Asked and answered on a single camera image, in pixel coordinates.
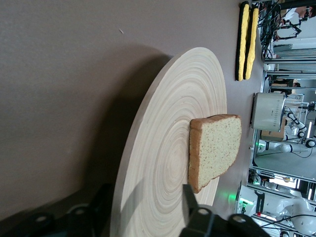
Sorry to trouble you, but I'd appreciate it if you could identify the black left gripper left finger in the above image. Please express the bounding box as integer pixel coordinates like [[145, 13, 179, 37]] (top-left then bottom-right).
[[0, 183, 116, 237]]

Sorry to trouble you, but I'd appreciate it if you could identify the brown bread slice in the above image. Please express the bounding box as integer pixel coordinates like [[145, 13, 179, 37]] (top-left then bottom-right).
[[188, 114, 242, 194]]

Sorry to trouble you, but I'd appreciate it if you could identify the round wooden plate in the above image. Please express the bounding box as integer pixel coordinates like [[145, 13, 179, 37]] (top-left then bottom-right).
[[110, 46, 228, 237]]

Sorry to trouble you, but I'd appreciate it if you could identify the brown table cover sheet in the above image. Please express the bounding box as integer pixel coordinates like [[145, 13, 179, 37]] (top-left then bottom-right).
[[0, 0, 265, 237]]

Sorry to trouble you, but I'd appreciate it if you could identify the cardboard box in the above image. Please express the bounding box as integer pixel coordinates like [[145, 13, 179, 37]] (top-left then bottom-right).
[[260, 118, 287, 142]]

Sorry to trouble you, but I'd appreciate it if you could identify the beige chrome toaster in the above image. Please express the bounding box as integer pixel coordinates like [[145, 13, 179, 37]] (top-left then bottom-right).
[[250, 92, 286, 133]]

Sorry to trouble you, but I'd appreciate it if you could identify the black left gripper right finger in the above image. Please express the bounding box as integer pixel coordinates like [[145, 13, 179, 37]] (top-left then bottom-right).
[[180, 184, 271, 237]]

